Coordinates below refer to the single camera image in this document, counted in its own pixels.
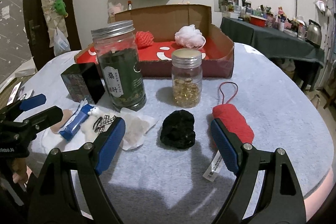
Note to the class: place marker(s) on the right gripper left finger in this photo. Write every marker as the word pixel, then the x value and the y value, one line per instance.
pixel 90 161

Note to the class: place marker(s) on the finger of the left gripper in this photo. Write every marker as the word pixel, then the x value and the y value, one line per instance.
pixel 35 123
pixel 28 103

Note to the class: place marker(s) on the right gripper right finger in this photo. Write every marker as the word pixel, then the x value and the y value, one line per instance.
pixel 245 161

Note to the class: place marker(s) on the beige round powder puff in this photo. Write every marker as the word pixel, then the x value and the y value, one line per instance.
pixel 66 116

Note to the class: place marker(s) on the blue tissue packet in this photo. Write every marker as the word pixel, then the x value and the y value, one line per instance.
pixel 72 126

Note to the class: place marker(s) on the white cloth pad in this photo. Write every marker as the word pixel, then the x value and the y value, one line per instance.
pixel 137 126

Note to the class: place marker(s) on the black pom pom ball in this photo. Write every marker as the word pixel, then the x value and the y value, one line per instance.
pixel 178 130

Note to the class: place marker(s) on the tall jar of dark tea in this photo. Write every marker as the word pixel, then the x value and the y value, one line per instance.
pixel 117 55

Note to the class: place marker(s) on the red foam net ball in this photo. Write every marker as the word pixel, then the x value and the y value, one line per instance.
pixel 144 39

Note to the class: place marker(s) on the white mesh bath sponge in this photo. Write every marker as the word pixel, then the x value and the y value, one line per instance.
pixel 190 37

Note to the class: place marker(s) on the white plush bear with ribbon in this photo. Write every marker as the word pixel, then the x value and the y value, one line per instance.
pixel 91 126

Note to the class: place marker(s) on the person's left hand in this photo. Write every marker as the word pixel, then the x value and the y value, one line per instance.
pixel 20 171

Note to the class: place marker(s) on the white phone on table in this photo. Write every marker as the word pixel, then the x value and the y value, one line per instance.
pixel 19 93

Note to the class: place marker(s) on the beauty cream tin box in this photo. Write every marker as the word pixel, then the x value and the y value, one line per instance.
pixel 83 82

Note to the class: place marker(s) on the white plastic bag on door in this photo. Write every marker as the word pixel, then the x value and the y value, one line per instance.
pixel 61 44

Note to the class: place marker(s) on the green frog plush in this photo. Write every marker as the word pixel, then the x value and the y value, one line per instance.
pixel 60 8

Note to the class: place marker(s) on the small jar of golden capsules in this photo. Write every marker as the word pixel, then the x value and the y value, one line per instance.
pixel 187 75

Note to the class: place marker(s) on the dark green clothed side table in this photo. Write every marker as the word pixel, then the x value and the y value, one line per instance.
pixel 274 44

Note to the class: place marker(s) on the red basin on side table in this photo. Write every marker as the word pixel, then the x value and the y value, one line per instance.
pixel 257 21

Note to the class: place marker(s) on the dark wooden door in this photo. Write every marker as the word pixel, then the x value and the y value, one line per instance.
pixel 41 19

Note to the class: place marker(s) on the steel kettle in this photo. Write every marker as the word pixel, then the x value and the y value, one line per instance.
pixel 314 33

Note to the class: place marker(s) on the cardboard box red interior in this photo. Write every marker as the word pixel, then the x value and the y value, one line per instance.
pixel 160 30

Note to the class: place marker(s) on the pink pig plush on wall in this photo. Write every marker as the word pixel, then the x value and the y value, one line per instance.
pixel 114 9

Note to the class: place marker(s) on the orange capped brush on wall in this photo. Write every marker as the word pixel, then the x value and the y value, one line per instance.
pixel 129 5

